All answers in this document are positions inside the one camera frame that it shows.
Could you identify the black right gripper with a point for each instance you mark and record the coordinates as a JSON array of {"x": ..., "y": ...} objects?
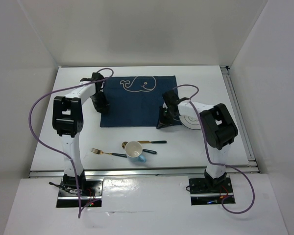
[{"x": 162, "y": 122}]

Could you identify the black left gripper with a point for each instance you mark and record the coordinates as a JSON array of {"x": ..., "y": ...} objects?
[{"x": 103, "y": 105}]

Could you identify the blue fabric placemat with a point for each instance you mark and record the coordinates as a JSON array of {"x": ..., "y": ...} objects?
[{"x": 134, "y": 101}]

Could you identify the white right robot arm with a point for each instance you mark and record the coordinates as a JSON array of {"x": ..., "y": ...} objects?
[{"x": 217, "y": 125}]

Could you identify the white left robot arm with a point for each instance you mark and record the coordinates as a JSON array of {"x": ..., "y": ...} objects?
[{"x": 68, "y": 121}]

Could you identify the white round plate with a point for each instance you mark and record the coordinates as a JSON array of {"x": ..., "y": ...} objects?
[{"x": 190, "y": 122}]

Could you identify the white and blue mug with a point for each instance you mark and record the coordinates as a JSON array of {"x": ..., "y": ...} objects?
[{"x": 134, "y": 152}]

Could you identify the gold knife dark handle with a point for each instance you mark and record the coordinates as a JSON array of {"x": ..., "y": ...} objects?
[{"x": 153, "y": 142}]

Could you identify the gold spoon dark handle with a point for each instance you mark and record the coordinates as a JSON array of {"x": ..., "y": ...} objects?
[{"x": 144, "y": 150}]

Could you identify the gold fork dark handle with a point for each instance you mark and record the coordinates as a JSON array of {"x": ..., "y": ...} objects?
[{"x": 100, "y": 152}]

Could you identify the aluminium front rail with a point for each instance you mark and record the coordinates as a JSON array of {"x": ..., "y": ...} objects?
[{"x": 140, "y": 172}]

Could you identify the aluminium rail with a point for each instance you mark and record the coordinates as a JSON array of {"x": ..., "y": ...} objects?
[
  {"x": 252, "y": 163},
  {"x": 140, "y": 172}
]

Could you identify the aluminium right side rail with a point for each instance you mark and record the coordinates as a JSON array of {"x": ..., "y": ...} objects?
[{"x": 252, "y": 163}]

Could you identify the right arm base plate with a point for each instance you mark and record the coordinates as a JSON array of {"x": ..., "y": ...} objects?
[{"x": 202, "y": 194}]

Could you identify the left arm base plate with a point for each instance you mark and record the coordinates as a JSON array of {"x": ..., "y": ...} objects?
[{"x": 68, "y": 198}]

